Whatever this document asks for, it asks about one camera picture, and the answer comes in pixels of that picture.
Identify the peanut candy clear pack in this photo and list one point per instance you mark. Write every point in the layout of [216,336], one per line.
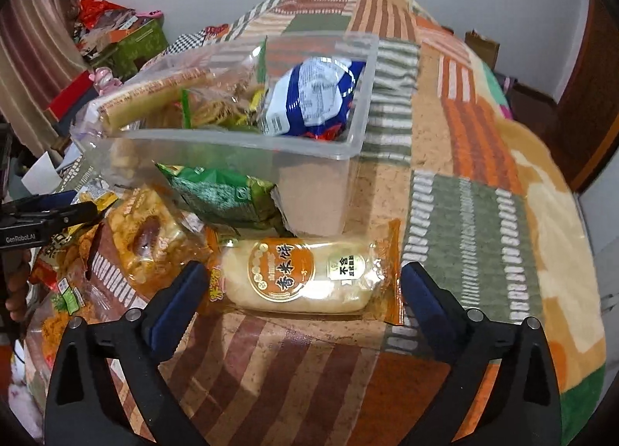
[153,241]

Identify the fried dough balls bag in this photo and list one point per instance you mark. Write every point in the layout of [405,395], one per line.
[48,324]

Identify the green gift box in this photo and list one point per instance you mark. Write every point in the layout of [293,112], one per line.
[136,49]

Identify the green snack bag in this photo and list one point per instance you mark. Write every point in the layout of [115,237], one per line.
[228,198]

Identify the blue white snack bag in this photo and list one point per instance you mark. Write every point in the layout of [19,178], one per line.
[313,99]

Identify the red fried snack bag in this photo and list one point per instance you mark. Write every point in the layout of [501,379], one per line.
[66,257]

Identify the brown cardboard box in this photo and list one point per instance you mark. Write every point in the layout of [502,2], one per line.
[485,48]

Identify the orange label rice cake pack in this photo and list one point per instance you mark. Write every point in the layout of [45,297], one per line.
[351,275]

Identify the red box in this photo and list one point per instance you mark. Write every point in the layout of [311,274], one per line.
[69,96]

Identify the long barcode biscuit pack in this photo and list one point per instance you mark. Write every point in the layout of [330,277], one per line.
[134,102]

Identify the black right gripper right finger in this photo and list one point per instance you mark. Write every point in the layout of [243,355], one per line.
[524,404]

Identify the brown wooden door frame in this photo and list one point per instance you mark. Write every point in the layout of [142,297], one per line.
[588,110]

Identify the striped brown curtain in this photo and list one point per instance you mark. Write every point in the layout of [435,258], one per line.
[38,60]

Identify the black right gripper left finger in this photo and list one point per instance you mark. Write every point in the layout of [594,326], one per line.
[82,404]

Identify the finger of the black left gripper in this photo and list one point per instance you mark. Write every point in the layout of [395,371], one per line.
[37,219]
[39,203]

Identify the clear plastic storage bin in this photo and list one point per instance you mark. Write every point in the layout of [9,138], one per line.
[216,126]

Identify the pink plush toy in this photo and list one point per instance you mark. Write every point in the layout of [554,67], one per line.
[104,81]

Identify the patchwork striped bed quilt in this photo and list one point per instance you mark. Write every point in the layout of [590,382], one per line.
[484,209]

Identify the yellow small snack packet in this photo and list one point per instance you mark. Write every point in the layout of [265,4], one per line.
[99,195]

